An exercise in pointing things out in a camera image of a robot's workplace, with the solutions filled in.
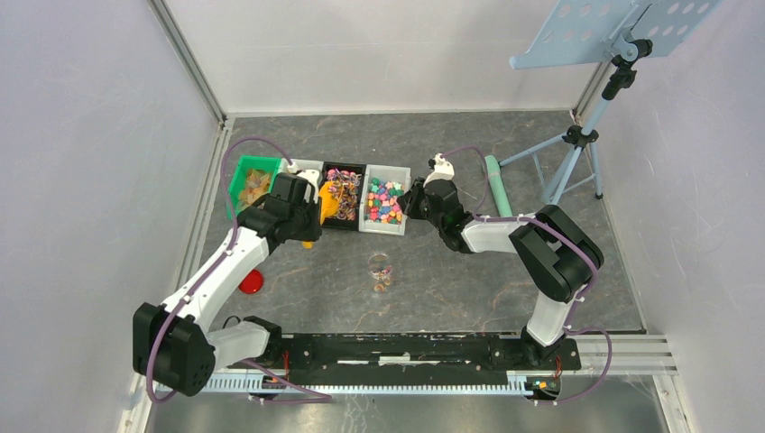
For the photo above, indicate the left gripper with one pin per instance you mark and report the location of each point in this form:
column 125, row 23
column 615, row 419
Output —
column 314, row 231

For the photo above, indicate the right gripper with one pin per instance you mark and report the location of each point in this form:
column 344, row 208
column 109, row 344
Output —
column 409, row 200

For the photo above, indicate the orange plastic scoop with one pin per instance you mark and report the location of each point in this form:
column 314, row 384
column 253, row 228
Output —
column 330, row 203

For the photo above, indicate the clear plastic jar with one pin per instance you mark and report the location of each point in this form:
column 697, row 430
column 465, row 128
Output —
column 379, row 266

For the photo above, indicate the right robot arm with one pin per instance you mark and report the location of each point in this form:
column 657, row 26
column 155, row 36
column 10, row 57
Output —
column 561, row 259

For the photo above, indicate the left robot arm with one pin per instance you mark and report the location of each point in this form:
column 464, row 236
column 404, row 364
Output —
column 173, row 342

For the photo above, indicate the white star candy bin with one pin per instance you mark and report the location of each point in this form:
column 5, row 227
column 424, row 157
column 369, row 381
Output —
column 379, row 211

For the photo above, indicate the white lollipop bin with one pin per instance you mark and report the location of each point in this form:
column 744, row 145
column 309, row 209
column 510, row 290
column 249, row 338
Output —
column 281, row 169

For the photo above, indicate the green candy bin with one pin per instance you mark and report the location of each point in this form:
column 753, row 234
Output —
column 251, row 180

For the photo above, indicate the black swirl lollipop bin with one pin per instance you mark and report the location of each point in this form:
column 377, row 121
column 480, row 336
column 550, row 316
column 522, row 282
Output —
column 346, row 182

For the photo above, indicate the red jar lid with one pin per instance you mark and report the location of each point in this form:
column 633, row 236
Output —
column 252, row 282

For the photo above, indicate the blue music stand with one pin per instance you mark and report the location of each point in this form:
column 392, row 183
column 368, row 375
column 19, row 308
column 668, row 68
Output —
column 614, row 36

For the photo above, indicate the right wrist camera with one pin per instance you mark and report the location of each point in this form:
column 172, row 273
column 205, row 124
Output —
column 440, row 169

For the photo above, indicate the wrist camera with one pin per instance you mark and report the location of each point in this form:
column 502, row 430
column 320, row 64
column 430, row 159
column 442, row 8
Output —
column 310, row 173
column 440, row 169

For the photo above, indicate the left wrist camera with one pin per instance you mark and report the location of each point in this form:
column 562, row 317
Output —
column 310, row 173

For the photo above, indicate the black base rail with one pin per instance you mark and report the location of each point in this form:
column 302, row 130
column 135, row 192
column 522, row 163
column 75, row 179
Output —
column 425, row 360

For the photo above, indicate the aluminium frame post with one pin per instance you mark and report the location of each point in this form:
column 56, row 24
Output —
column 187, row 58

